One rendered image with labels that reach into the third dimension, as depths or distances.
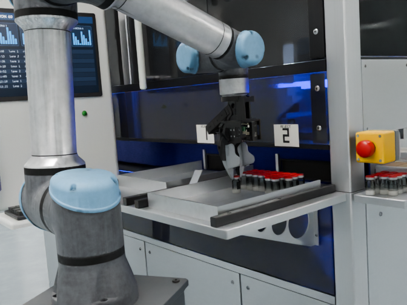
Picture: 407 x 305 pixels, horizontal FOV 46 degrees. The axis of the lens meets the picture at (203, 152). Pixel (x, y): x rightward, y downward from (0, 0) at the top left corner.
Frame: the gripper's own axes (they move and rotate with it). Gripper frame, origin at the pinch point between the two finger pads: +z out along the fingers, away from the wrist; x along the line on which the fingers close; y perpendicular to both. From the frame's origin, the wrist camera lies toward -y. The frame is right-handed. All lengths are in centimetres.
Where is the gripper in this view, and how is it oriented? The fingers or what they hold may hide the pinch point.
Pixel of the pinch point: (234, 172)
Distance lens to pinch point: 126.4
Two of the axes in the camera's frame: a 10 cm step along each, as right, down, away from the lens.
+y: 6.4, 0.4, -7.7
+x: 7.7, -1.2, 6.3
